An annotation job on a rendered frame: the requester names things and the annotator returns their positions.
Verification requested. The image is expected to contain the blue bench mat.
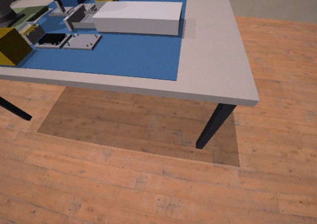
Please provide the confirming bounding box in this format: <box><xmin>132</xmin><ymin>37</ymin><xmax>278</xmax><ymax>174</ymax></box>
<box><xmin>0</xmin><ymin>0</ymin><xmax>187</xmax><ymax>81</ymax></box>

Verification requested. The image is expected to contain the olive-brown open-top bin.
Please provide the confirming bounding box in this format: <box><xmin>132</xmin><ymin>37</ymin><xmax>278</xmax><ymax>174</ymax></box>
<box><xmin>0</xmin><ymin>28</ymin><xmax>33</xmax><ymax>66</ymax></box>

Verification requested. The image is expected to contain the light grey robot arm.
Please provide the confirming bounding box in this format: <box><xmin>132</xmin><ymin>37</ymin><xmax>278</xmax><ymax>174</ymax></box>
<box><xmin>0</xmin><ymin>0</ymin><xmax>25</xmax><ymax>28</ymax></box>

